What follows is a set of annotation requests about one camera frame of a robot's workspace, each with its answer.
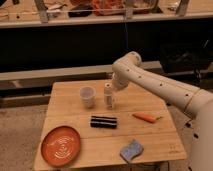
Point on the blue sponge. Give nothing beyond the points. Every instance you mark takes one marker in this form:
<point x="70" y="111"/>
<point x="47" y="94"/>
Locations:
<point x="132" y="150"/>

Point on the orange carrot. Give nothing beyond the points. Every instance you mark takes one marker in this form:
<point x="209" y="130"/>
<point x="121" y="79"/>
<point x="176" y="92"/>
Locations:
<point x="146" y="117"/>

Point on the black striped block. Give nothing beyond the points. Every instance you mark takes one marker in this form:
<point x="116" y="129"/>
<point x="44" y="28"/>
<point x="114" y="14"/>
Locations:
<point x="103" y="122"/>

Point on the orange plate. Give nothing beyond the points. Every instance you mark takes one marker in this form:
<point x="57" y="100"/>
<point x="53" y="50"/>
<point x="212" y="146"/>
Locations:
<point x="61" y="146"/>

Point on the clear plastic cup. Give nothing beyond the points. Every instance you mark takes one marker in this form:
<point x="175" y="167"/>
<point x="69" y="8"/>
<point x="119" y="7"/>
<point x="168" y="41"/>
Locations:
<point x="87" y="95"/>

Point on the clear plastic bottle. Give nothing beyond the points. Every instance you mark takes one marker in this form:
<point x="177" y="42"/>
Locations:
<point x="108" y="96"/>

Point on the long wooden shelf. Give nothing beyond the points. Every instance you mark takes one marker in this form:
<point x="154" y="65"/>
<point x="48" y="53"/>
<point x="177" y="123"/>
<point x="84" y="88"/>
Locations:
<point x="38" y="13"/>

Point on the wooden table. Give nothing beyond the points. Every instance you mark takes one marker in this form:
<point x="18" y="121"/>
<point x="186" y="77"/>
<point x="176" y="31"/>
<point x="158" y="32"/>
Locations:
<point x="101" y="146"/>

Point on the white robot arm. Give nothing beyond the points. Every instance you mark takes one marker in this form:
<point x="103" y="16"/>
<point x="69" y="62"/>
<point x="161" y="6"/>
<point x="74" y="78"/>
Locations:
<point x="195" y="102"/>

